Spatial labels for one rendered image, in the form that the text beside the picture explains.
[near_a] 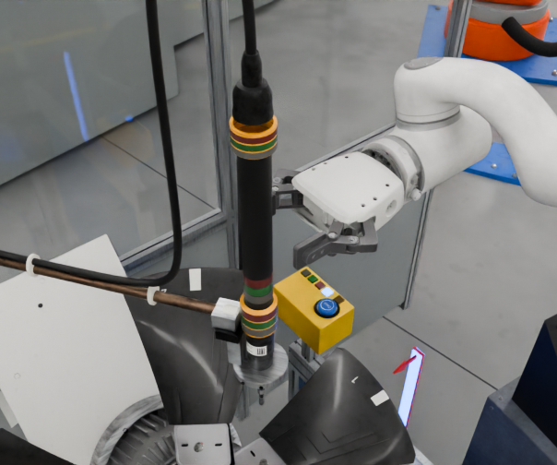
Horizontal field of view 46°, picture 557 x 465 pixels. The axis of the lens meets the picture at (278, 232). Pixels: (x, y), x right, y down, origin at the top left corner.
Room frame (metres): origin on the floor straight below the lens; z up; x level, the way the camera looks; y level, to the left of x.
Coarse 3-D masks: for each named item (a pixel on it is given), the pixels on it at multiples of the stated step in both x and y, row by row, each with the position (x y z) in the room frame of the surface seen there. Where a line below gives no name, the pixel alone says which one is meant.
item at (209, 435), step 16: (176, 432) 0.52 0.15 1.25; (192, 432) 0.52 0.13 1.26; (208, 432) 0.51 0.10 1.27; (224, 432) 0.51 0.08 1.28; (176, 448) 0.51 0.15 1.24; (192, 448) 0.50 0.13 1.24; (208, 448) 0.50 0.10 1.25; (224, 448) 0.49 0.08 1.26; (192, 464) 0.49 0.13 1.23; (208, 464) 0.48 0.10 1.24; (224, 464) 0.47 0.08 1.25
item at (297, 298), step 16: (288, 288) 0.98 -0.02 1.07; (304, 288) 0.98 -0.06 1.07; (288, 304) 0.95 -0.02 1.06; (304, 304) 0.93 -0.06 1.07; (288, 320) 0.95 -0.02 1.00; (304, 320) 0.90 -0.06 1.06; (320, 320) 0.89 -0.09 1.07; (336, 320) 0.89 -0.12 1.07; (352, 320) 0.93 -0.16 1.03; (304, 336) 0.90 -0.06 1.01; (320, 336) 0.87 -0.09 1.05; (336, 336) 0.90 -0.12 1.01; (320, 352) 0.87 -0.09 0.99
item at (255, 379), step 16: (224, 304) 0.52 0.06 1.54; (224, 320) 0.50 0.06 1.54; (240, 320) 0.51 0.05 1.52; (224, 336) 0.50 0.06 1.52; (240, 336) 0.50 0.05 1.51; (240, 352) 0.50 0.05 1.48; (240, 368) 0.49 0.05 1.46; (272, 368) 0.49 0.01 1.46; (256, 384) 0.47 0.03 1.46; (272, 384) 0.47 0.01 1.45
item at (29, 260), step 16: (160, 64) 0.53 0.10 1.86; (160, 80) 0.52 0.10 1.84; (160, 96) 0.52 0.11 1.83; (160, 112) 0.52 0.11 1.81; (160, 128) 0.53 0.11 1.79; (176, 192) 0.53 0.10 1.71; (176, 208) 0.53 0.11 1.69; (176, 224) 0.52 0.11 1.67; (176, 240) 0.53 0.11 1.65; (0, 256) 0.60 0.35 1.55; (16, 256) 0.59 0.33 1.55; (32, 256) 0.59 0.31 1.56; (176, 256) 0.53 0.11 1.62; (32, 272) 0.58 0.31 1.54; (80, 272) 0.57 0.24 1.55; (96, 272) 0.56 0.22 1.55; (176, 272) 0.53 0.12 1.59
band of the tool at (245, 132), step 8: (232, 120) 0.51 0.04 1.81; (272, 120) 0.52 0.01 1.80; (232, 128) 0.49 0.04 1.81; (240, 128) 0.52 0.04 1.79; (248, 128) 0.52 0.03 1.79; (256, 128) 0.52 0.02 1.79; (264, 128) 0.52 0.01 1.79; (272, 128) 0.49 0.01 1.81; (240, 136) 0.49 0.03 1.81; (248, 136) 0.48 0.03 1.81; (256, 136) 0.48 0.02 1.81; (264, 136) 0.48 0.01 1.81; (248, 144) 0.48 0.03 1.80; (256, 144) 0.48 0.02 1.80; (248, 152) 0.48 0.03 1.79; (256, 152) 0.48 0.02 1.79
